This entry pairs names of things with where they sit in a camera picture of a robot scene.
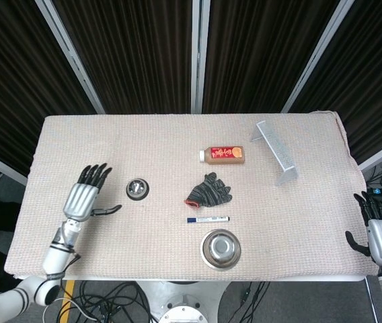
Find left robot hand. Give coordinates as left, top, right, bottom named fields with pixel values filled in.
left=63, top=163, right=123, bottom=223

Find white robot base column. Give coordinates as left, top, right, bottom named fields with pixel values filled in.
left=133, top=280, right=232, bottom=323

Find beige woven table cloth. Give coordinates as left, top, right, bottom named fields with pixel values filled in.
left=4, top=110, right=379, bottom=281

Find grey striped knit glove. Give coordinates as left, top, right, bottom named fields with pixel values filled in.
left=184, top=172, right=233, bottom=209

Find blue white marker pen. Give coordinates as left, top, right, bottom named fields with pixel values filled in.
left=186, top=216, right=231, bottom=224

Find silver mesh metal rack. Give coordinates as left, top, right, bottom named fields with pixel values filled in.
left=250, top=120, right=299, bottom=187

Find brown drink bottle red label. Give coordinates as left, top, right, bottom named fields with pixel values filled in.
left=198, top=145, right=245, bottom=166

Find stainless steel bowl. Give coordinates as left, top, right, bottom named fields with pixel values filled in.
left=200, top=228, right=242, bottom=271

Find black floor cables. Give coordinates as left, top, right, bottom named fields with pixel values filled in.
left=73, top=281, right=160, bottom=323

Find white floor cable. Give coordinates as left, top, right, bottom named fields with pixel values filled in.
left=42, top=297, right=104, bottom=323

